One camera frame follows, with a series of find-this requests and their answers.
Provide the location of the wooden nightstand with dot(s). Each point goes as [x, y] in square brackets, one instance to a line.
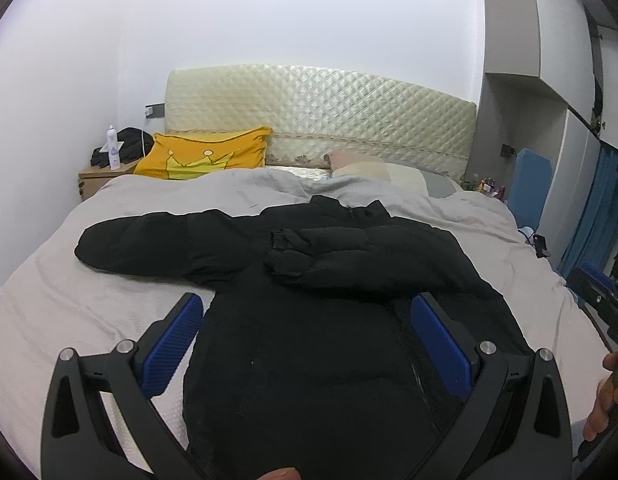
[91, 185]

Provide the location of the black puffer jacket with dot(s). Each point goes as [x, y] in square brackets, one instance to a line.
[309, 340]

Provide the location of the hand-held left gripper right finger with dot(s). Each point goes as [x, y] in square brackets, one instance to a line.
[441, 347]

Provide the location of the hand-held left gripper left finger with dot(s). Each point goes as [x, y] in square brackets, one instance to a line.
[170, 345]

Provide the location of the blue padded board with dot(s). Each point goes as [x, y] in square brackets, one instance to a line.
[529, 185]

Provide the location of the shiny patterned bed sheet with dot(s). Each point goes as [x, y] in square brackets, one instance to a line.
[301, 172]

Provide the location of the group of small bottles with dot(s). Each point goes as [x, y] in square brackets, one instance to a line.
[486, 187]

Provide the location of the grey white wardrobe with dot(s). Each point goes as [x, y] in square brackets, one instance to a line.
[544, 25]

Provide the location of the blue curtain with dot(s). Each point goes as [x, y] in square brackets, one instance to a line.
[589, 210]

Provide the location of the person's left hand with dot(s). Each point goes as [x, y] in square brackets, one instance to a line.
[280, 474]

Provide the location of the person's right hand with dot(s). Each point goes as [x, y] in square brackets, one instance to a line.
[601, 410]

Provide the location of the yellow crown print pillow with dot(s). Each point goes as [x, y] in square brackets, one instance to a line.
[189, 155]

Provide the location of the black wall socket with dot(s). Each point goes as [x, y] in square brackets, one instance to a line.
[507, 150]

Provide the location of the small black device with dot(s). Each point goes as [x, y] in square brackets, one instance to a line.
[540, 246]

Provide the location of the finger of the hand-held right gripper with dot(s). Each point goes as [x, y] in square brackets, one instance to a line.
[584, 282]

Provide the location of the wall socket with charger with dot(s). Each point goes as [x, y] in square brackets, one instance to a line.
[155, 110]

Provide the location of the light grey duvet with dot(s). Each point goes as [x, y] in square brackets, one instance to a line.
[89, 305]

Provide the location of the white spray bottle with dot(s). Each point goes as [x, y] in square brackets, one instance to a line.
[113, 150]

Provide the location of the cream quilted headboard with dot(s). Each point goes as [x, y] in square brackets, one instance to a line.
[339, 105]

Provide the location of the black bag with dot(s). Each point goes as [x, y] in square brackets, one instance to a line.
[134, 142]

